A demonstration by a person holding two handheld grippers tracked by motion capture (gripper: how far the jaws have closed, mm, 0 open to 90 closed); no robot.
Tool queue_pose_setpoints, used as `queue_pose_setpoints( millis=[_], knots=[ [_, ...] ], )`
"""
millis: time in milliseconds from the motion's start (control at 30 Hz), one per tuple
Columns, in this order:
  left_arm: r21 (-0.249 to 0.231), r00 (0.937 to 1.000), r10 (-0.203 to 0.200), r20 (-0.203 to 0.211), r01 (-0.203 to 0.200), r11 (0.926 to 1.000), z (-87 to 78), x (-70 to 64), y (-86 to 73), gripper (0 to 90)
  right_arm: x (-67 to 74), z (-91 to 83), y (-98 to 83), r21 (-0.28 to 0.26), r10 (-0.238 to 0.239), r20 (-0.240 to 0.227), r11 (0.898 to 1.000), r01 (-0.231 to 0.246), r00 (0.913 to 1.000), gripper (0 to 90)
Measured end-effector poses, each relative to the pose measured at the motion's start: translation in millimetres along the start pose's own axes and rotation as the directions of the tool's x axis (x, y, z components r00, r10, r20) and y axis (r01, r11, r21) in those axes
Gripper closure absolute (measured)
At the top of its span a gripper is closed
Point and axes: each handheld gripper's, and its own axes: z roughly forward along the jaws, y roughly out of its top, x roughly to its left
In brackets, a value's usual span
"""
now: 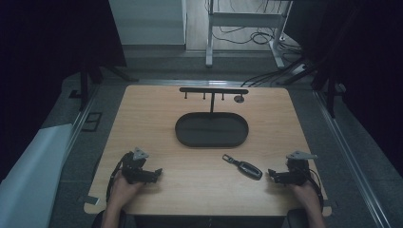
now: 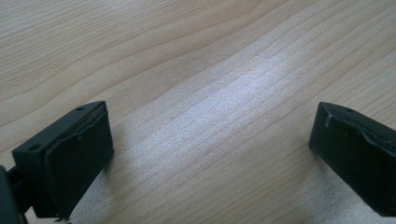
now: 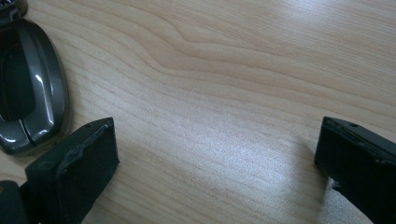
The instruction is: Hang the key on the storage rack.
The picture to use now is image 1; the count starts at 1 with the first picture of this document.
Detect left hand-held gripper cable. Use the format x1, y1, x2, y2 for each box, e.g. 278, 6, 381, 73
106, 152, 134, 203

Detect black tripod stand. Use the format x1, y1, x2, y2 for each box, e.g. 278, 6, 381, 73
78, 61, 140, 112
278, 53, 347, 119

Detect black rectangular floor frame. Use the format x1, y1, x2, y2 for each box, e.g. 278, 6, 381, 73
81, 111, 104, 133

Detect aluminium floor rail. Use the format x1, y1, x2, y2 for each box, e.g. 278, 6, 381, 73
312, 89, 393, 228
65, 85, 101, 156

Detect right hand-held gripper cable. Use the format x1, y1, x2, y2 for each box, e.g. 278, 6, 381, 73
307, 168, 325, 214

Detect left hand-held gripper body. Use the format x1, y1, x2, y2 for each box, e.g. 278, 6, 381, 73
121, 146, 150, 185

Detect black floor cables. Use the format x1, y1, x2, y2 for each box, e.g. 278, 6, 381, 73
211, 25, 303, 88

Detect black key stand with tray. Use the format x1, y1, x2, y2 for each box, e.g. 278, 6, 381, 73
174, 86, 250, 149

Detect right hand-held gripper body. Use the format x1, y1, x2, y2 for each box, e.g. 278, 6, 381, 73
285, 150, 318, 186

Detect white cabinet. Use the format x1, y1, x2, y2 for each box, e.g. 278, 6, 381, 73
108, 0, 188, 47

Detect person's right leg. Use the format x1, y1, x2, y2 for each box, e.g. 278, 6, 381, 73
282, 207, 310, 228

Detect person's left hand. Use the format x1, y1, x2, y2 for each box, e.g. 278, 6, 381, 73
108, 172, 145, 209

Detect dark curtain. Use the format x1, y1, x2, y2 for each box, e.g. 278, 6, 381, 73
0, 0, 128, 183
283, 0, 403, 179

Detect white metal table frame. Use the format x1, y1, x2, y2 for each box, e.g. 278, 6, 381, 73
204, 0, 294, 69

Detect person's right hand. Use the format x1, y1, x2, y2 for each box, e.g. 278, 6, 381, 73
288, 178, 322, 212

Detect black car key fob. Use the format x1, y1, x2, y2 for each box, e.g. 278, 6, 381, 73
221, 153, 263, 181

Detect white power strip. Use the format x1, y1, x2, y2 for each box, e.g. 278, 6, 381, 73
289, 62, 309, 76

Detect hand-held gripper cable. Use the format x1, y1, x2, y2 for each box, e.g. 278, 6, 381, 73
106, 152, 134, 203
307, 168, 325, 214

